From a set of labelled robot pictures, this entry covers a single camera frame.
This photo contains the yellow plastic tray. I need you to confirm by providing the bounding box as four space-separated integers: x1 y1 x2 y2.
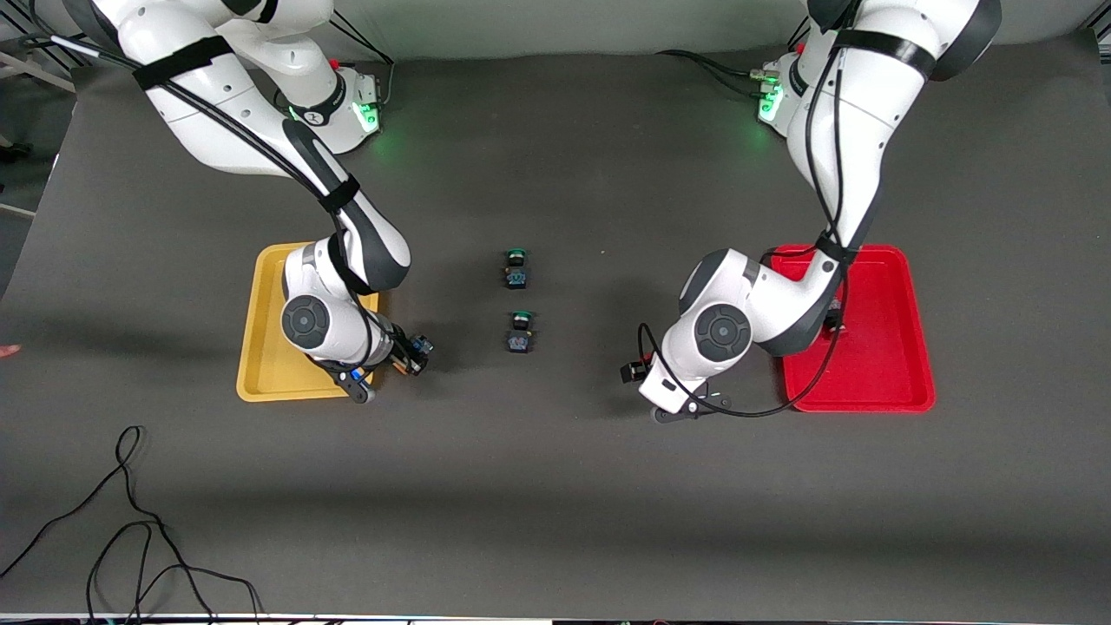
236 242 383 404

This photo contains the dark grey table mat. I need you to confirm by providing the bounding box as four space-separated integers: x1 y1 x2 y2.
0 30 1111 622

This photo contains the red plastic tray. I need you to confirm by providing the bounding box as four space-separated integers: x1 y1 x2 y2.
768 244 937 414

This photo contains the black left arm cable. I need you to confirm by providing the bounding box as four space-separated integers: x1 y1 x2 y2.
638 43 851 419

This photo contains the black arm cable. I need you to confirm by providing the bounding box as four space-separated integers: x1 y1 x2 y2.
638 43 851 419
22 30 387 365

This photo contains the black velcro strap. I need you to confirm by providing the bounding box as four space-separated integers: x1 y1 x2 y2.
132 36 237 90
832 29 938 79
814 233 860 266
317 176 361 214

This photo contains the black loose cable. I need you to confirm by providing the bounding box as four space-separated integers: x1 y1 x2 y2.
0 425 218 625
85 519 263 625

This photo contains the black base cable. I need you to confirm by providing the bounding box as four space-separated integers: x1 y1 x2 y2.
657 49 775 98
332 16 397 69

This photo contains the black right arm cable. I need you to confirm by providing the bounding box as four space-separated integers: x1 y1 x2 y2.
22 30 387 365

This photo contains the white metal frame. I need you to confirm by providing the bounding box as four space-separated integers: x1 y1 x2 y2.
0 48 77 95

